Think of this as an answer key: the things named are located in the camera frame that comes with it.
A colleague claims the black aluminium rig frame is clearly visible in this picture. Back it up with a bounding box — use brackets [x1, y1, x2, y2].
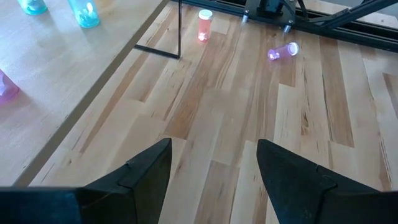
[174, 0, 398, 54]

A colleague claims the purple medicine bottle white cap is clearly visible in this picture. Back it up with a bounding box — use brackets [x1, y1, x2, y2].
[267, 41, 300, 62]
[0, 68, 20, 103]

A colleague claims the teal medicine bottle white cap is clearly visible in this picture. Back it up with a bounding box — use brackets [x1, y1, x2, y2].
[17, 0, 48, 16]
[67, 0, 101, 29]

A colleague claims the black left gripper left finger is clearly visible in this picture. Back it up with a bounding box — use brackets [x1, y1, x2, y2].
[0, 138, 173, 224]

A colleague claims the pink medicine bottle white cap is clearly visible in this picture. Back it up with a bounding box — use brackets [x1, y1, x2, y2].
[197, 9, 214, 43]

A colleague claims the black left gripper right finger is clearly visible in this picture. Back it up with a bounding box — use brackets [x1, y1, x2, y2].
[256, 138, 398, 224]

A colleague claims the wooden shelf with black frame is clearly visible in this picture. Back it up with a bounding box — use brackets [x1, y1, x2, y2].
[0, 0, 184, 187]

